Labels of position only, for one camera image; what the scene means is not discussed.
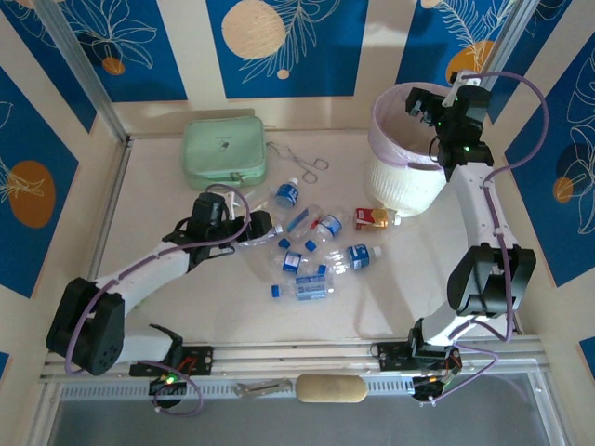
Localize slotted grey cable duct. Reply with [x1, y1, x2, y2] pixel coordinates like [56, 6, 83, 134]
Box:
[58, 374, 419, 401]

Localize aluminium frame post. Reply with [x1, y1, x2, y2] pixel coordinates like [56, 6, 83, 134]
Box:
[478, 0, 536, 92]
[33, 0, 130, 144]

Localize metal scissor tongs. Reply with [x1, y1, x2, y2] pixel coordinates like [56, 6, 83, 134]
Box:
[265, 141, 330, 184]

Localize aluminium side rail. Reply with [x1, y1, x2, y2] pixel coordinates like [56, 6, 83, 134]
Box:
[78, 137, 136, 289]

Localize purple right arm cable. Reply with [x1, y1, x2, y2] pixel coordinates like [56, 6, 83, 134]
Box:
[413, 70, 549, 409]

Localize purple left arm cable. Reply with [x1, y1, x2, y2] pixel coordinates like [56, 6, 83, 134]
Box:
[64, 184, 252, 418]

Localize mint green zip pouch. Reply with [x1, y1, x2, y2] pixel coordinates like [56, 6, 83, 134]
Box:
[180, 114, 270, 190]

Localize white bin lilac liner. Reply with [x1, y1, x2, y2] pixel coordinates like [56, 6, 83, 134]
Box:
[366, 82, 484, 218]

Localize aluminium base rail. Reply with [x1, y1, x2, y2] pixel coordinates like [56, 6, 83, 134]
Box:
[39, 341, 548, 385]

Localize beige oblong cushion pad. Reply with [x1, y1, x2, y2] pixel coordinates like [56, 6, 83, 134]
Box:
[296, 374, 369, 404]

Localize clear bottle blue red label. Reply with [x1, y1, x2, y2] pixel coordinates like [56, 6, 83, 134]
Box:
[277, 206, 326, 250]

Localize black base electronics module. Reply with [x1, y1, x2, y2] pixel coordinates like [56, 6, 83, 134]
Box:
[147, 371, 187, 410]
[411, 366, 464, 409]

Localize flat metal bracket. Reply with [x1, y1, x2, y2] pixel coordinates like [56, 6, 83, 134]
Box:
[234, 378, 294, 400]

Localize grey metal panel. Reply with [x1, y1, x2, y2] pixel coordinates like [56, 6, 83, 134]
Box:
[27, 371, 575, 446]

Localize red juice carton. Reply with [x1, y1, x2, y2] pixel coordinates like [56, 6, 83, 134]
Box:
[354, 206, 403, 232]

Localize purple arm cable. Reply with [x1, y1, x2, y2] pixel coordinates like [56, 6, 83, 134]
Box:
[413, 70, 549, 409]
[64, 184, 252, 418]

